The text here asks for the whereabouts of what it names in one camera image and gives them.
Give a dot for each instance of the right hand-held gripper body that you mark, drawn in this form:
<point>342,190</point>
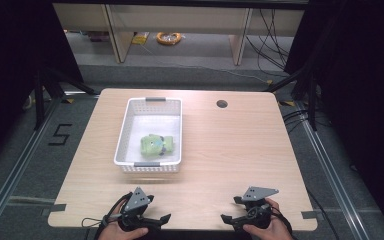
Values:
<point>258,208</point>

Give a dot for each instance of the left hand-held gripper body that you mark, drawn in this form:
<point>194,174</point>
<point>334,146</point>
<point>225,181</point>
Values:
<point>136,203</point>

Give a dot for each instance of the yellow black floor tape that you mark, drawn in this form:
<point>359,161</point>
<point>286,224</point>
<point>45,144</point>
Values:
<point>68,100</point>
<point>287,103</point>

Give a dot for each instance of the light wooden shelf frame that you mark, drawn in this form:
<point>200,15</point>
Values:
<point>180,20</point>

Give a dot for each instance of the black metal stand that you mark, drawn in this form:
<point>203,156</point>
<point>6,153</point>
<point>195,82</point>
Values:
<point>40,100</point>
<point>311,100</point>

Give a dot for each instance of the aluminium floor rail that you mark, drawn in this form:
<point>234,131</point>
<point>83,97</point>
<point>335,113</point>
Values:
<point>333,173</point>
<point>10,173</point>

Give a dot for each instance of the person's right hand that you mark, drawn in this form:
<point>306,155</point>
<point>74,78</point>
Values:
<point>273,230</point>

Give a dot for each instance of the grey tape strip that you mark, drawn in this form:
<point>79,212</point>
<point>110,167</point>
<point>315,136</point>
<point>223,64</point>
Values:
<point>58,208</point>
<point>310,215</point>

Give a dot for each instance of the black curtain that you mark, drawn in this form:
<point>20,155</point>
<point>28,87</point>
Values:
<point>363,100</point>
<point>16,66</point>

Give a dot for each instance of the white plastic basket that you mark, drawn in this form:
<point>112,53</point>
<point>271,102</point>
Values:
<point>150,133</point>

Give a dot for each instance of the yellow packet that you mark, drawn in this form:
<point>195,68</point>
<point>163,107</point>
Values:
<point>140,39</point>

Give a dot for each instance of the person's left hand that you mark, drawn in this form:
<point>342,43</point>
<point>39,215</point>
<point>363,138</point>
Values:
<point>120,233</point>

